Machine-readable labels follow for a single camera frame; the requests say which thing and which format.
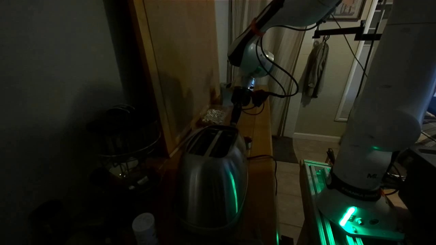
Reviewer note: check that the dark round container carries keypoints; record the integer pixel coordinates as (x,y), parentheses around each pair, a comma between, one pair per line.
(49,222)

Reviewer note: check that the wooden cabinet side panel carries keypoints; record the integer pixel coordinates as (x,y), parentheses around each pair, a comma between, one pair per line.
(181,68)

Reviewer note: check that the framed wall picture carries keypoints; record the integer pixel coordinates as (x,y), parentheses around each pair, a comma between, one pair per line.
(349,8)

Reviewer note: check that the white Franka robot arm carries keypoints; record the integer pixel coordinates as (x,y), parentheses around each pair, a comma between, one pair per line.
(390,113)

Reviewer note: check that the clear dish with white pieces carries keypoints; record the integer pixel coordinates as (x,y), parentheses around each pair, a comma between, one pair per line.
(214,116)

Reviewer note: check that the hanging grey towel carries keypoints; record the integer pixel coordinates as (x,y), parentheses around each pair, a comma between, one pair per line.
(315,68)

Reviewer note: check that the white door frame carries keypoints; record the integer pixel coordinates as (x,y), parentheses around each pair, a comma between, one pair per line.
(352,90)

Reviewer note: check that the silver two-slot toaster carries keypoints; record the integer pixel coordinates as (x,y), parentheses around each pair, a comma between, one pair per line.
(211,181)

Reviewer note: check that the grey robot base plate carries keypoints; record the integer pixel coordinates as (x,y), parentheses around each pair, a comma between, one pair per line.
(363,218)

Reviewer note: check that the black equipment box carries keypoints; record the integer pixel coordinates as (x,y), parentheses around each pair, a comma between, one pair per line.
(423,181)

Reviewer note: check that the white cylindrical cup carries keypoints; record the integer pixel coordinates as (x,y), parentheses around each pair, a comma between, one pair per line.
(145,226)

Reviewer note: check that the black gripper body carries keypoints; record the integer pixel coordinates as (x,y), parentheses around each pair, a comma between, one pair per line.
(241,95)

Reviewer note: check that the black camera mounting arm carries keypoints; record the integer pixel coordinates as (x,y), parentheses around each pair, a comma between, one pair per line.
(341,33)

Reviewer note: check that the aluminium frame with green light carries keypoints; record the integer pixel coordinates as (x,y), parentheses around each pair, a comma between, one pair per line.
(315,181)

